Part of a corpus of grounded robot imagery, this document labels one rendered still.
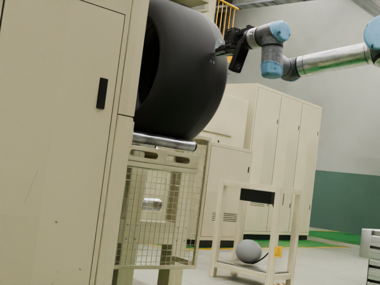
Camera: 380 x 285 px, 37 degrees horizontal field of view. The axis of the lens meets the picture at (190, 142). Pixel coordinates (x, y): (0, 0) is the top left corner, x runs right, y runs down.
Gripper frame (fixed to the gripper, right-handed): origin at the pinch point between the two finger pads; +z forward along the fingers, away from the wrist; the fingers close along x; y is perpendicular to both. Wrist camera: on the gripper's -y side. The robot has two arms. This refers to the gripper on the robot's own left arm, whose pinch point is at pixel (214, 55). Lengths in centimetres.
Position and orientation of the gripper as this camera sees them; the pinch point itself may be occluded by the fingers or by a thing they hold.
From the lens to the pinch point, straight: 225.4
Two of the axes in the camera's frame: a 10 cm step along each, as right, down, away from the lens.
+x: -7.6, -1.4, -6.3
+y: 0.7, -9.9, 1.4
